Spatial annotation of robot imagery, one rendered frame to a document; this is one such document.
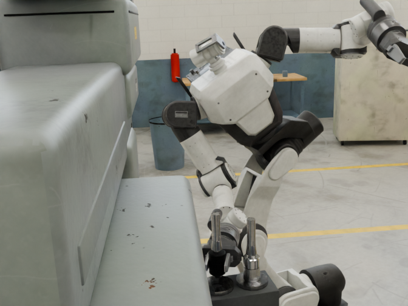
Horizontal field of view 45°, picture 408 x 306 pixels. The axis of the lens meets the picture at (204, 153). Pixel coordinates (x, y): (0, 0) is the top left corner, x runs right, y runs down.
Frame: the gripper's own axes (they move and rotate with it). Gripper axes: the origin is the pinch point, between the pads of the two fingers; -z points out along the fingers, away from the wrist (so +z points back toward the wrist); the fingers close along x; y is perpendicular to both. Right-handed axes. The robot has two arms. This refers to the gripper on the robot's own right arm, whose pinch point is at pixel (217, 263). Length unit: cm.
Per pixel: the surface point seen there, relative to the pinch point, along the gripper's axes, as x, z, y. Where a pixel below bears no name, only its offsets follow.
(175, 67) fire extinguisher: -181, 716, 18
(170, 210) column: 2, -53, -38
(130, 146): -13, -27, -40
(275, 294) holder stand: 16.0, -0.1, 8.4
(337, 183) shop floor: 71, 419, 122
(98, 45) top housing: -18, -26, -61
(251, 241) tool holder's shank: 9.1, 2.6, -5.6
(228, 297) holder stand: 3.5, -4.7, 7.4
